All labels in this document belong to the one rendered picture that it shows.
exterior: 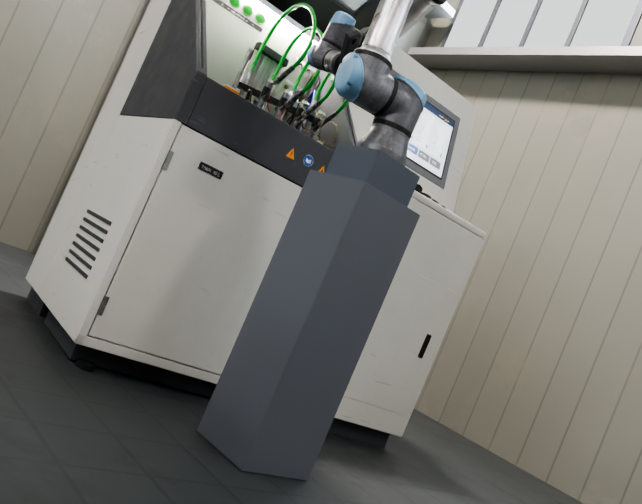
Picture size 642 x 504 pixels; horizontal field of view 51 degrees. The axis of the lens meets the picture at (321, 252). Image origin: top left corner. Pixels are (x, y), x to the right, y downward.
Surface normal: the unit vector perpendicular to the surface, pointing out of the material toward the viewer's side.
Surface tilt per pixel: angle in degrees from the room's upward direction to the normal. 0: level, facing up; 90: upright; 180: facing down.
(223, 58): 90
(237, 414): 90
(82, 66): 90
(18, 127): 90
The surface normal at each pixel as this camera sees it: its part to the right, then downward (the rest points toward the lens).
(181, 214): 0.53, 0.18
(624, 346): -0.69, -0.33
